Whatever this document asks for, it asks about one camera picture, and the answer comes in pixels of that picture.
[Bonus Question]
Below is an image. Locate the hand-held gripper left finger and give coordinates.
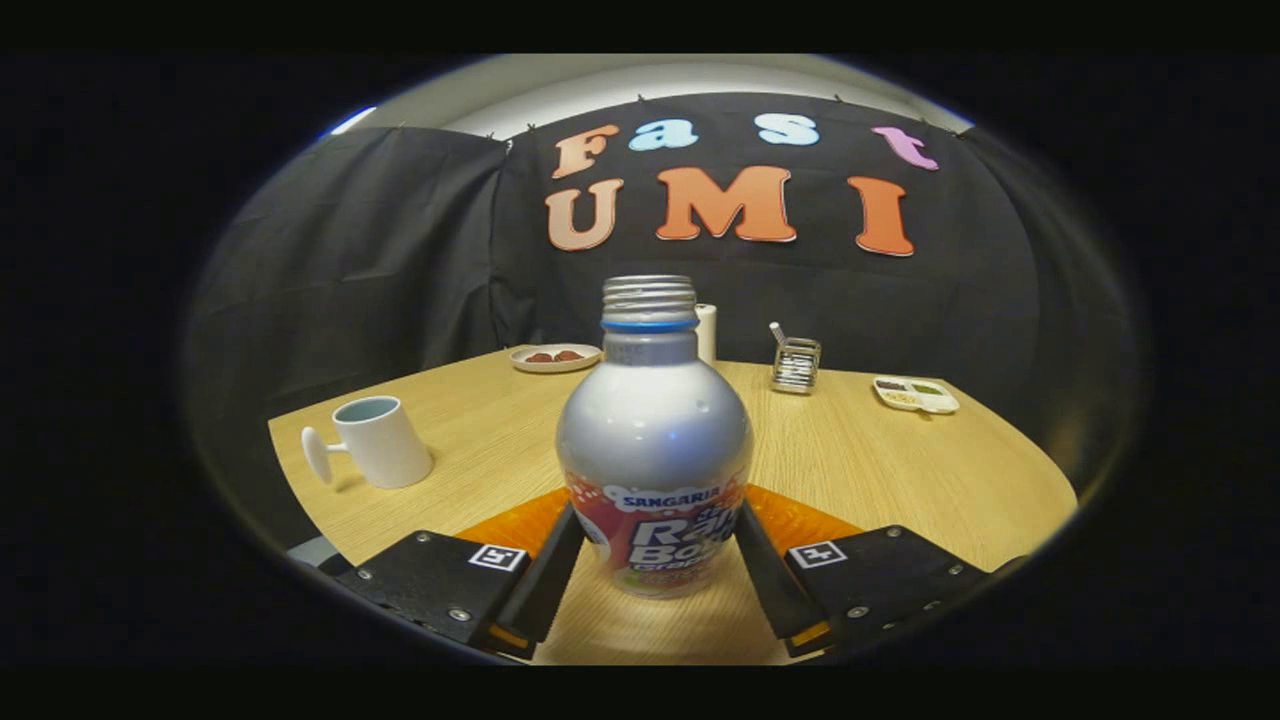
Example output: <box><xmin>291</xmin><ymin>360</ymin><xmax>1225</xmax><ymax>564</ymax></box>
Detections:
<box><xmin>335</xmin><ymin>487</ymin><xmax>586</xmax><ymax>661</ymax></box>

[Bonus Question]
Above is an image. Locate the wooden table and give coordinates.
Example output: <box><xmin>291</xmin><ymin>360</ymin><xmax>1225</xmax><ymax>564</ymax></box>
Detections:
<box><xmin>268</xmin><ymin>345</ymin><xmax>1079</xmax><ymax>666</ymax></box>

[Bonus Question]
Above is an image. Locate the white round plate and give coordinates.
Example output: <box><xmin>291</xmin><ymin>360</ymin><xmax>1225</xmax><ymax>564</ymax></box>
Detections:
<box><xmin>509</xmin><ymin>344</ymin><xmax>603</xmax><ymax>374</ymax></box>

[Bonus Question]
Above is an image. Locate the white cup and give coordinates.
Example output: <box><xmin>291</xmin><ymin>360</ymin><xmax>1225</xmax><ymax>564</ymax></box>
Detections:
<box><xmin>300</xmin><ymin>395</ymin><xmax>435</xmax><ymax>490</ymax></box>

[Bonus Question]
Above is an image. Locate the white divided condiment dish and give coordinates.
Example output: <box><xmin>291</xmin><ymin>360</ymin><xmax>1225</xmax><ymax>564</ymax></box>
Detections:
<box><xmin>872</xmin><ymin>374</ymin><xmax>961</xmax><ymax>415</ymax></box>

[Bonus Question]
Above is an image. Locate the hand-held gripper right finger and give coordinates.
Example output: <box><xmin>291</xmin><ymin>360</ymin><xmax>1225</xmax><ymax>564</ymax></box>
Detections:
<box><xmin>733</xmin><ymin>484</ymin><xmax>1031</xmax><ymax>659</ymax></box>

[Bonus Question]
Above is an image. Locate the silver juice bottle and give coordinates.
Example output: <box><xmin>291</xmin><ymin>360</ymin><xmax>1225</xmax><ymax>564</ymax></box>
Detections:
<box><xmin>555</xmin><ymin>275</ymin><xmax>754</xmax><ymax>599</ymax></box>

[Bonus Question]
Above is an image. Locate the metal wire holder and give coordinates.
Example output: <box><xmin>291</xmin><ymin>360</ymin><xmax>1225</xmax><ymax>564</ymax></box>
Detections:
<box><xmin>771</xmin><ymin>337</ymin><xmax>822</xmax><ymax>395</ymax></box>

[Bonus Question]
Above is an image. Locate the black backdrop cloth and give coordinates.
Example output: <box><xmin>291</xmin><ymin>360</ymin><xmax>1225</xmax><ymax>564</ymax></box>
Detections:
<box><xmin>185</xmin><ymin>92</ymin><xmax>1141</xmax><ymax>521</ymax></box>

